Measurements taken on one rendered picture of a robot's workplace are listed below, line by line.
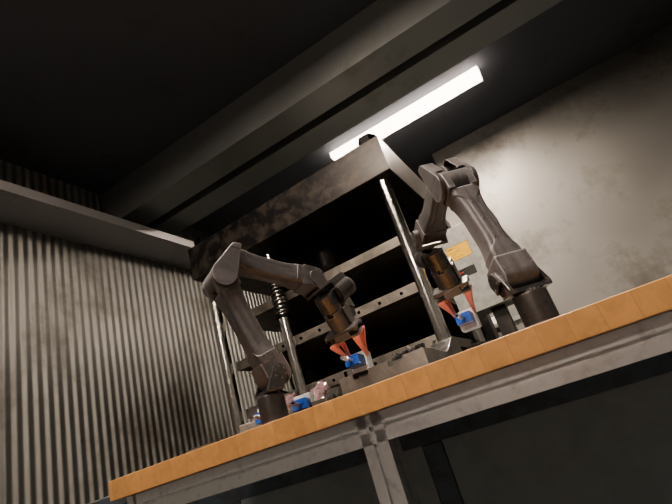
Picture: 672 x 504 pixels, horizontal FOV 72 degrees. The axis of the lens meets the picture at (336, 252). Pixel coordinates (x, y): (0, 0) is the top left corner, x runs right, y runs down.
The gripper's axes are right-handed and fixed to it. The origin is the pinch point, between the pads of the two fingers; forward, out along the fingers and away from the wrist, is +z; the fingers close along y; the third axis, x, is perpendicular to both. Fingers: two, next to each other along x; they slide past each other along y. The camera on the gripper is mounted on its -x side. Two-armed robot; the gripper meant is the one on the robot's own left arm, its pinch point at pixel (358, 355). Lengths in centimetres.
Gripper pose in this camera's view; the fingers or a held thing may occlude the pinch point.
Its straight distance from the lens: 131.0
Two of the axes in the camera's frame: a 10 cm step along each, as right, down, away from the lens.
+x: -2.7, 2.8, -9.2
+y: -8.2, 4.3, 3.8
